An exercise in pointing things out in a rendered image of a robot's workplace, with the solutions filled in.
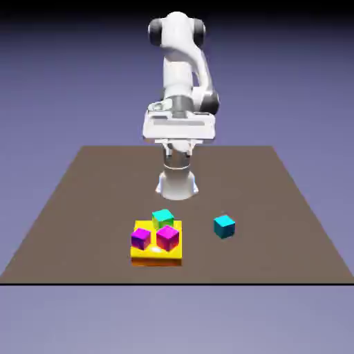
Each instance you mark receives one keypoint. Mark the large yellow box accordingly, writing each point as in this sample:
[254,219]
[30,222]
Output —
[174,253]

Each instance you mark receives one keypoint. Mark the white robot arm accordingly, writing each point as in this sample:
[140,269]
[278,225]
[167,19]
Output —
[177,47]

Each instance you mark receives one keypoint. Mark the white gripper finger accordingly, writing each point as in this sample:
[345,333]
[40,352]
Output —
[189,150]
[167,150]

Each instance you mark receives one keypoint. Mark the small cyan cube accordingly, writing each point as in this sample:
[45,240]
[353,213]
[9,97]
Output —
[224,226]

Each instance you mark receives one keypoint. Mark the small magenta cube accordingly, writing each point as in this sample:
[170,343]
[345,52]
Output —
[167,237]

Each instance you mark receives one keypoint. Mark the small purple cube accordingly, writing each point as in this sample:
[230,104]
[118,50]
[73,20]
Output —
[141,237]

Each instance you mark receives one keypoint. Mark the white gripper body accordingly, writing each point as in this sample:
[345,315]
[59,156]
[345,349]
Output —
[179,130]

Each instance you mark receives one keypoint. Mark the small green cube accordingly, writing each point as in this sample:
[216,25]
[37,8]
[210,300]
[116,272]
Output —
[163,217]

